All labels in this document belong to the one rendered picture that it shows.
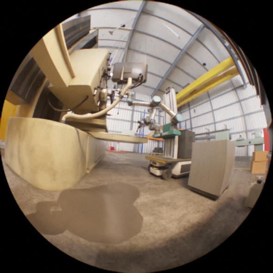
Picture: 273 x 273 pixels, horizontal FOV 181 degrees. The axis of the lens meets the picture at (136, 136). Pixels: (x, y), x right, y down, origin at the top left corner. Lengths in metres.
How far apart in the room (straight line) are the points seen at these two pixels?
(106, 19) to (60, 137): 8.30
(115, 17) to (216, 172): 8.71
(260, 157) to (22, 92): 3.41
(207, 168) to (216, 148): 0.21
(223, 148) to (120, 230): 0.92
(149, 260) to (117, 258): 0.13
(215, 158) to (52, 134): 1.37
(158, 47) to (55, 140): 8.37
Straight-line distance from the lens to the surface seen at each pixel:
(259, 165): 2.35
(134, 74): 0.87
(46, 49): 0.86
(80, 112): 1.75
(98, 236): 0.54
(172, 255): 0.52
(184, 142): 1.59
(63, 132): 0.82
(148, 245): 0.52
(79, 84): 1.05
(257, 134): 5.13
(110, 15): 8.46
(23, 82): 1.14
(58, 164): 0.84
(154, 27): 8.15
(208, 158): 0.92
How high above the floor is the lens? 0.47
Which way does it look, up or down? 8 degrees up
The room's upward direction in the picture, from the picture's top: 5 degrees clockwise
